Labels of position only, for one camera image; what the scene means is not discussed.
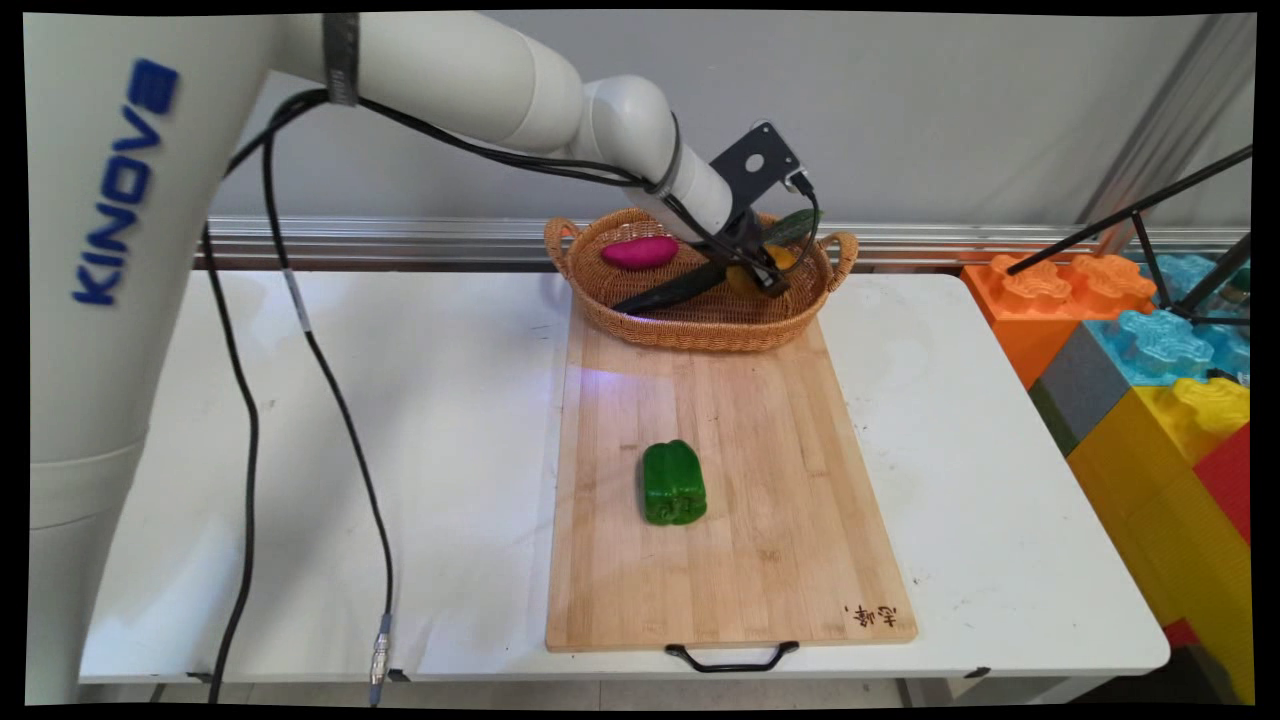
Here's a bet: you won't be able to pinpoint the thick black cable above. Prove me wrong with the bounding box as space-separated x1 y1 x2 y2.
200 88 791 703

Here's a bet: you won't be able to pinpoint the black cable with metal plug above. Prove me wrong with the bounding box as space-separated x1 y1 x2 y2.
262 90 823 707

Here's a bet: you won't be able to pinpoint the grey velcro strap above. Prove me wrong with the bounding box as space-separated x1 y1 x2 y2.
321 12 362 107

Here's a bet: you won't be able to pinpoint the orange foam building block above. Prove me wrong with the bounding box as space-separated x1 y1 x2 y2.
961 253 1158 390

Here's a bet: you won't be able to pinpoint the green bell pepper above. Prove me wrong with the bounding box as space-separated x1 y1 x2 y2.
641 439 708 527

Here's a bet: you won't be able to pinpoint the bamboo cutting board with handle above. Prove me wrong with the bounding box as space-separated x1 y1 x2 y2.
545 300 918 674

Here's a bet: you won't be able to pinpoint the black tripod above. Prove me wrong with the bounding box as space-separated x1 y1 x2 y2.
1006 144 1254 327

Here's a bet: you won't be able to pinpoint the purple sweet potato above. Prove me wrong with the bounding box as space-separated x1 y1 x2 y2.
600 235 681 271

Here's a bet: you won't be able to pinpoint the blue foam building block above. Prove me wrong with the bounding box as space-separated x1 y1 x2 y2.
1140 252 1221 303
1084 307 1253 387

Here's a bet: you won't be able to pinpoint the grey foam building block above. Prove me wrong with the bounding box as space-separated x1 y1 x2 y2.
1029 321 1133 458

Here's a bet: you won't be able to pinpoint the aluminium wall rail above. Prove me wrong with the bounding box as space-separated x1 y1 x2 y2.
195 214 1253 273

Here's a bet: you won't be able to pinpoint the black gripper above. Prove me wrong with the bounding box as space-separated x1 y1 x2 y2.
712 208 793 301

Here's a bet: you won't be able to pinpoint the orange yellow fruit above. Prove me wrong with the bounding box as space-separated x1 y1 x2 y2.
724 244 799 302

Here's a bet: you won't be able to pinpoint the woven wicker basket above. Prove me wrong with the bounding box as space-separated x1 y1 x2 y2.
544 207 859 353

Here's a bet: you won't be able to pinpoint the long dark green cucumber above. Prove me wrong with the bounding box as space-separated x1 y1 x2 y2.
611 208 823 315

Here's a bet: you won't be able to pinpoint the giant coloured building blocks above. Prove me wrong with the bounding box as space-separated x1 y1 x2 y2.
1066 377 1255 704

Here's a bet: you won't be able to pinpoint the black wrist strap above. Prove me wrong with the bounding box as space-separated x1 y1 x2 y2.
645 112 687 197

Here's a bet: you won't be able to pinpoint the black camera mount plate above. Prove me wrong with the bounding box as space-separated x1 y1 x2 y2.
708 122 807 237

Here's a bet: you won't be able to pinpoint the red foam building block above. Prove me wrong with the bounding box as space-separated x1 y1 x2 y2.
1191 424 1254 547

